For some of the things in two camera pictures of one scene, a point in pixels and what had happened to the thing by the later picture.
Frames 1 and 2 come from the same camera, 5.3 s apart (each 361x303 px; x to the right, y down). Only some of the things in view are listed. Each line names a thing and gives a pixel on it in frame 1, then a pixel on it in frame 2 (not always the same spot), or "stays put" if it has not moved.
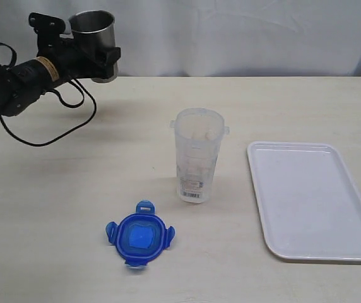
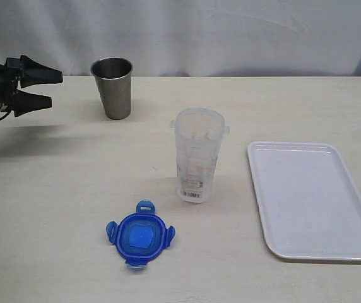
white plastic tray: x=309 y=206 stays put
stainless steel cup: x=96 y=29 -> x=113 y=77
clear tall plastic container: x=199 y=134 stays put
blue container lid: x=141 y=237 stays put
